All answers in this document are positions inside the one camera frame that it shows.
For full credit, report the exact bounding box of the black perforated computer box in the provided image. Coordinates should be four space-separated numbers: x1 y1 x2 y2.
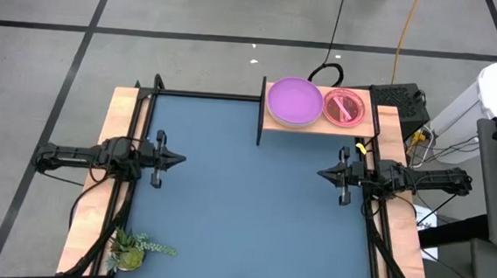
365 80 434 142

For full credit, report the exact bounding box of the wooden table side board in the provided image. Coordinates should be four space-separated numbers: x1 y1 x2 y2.
364 104 444 278
55 82 153 278

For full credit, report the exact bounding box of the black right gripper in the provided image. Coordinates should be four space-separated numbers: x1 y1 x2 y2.
315 145 365 208

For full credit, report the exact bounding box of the potted succulent plant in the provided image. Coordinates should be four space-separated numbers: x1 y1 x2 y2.
105 226 179 278

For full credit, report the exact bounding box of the wooden shelf with black frame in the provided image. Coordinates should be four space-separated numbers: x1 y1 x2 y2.
255 74 384 156

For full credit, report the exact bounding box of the magenta matte plate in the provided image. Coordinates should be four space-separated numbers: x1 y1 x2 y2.
265 75 326 129

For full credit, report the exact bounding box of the yellow hanging cable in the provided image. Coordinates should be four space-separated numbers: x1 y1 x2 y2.
391 0 422 87

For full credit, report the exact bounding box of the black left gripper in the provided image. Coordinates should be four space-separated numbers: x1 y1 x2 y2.
137 128 188 191

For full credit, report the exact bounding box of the pink transparent plate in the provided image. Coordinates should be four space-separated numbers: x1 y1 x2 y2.
321 87 368 130

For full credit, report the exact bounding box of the black metal rig frame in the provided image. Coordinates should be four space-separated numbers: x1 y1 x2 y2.
56 67 444 278

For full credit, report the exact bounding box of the black hanging cable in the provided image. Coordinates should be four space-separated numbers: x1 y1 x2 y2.
306 0 350 88

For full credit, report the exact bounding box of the white paper sheet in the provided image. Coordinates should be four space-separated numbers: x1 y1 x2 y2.
409 204 442 261

